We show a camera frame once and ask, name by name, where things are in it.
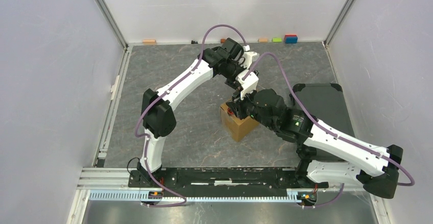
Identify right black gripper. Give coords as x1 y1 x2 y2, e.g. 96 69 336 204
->
227 84 276 131

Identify brown cardboard express box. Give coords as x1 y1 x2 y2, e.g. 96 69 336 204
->
220 103 259 142

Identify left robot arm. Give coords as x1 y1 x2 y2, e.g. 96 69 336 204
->
139 38 247 187

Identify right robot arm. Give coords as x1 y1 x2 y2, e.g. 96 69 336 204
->
226 89 403 199

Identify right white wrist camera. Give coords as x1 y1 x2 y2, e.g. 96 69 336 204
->
235 69 259 101

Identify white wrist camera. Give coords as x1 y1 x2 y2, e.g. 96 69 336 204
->
239 45 259 69
235 69 259 101

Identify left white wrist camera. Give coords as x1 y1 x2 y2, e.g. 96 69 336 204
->
239 45 259 69

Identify red blue block at wall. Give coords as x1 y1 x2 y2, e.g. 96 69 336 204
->
284 34 298 44

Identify tan block at wall left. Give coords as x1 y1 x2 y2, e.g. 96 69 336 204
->
142 39 157 45

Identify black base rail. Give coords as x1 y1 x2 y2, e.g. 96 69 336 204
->
128 166 329 197

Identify white toothed cable duct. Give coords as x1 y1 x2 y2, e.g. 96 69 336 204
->
88 190 301 203

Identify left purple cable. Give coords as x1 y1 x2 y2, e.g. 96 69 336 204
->
134 24 248 208

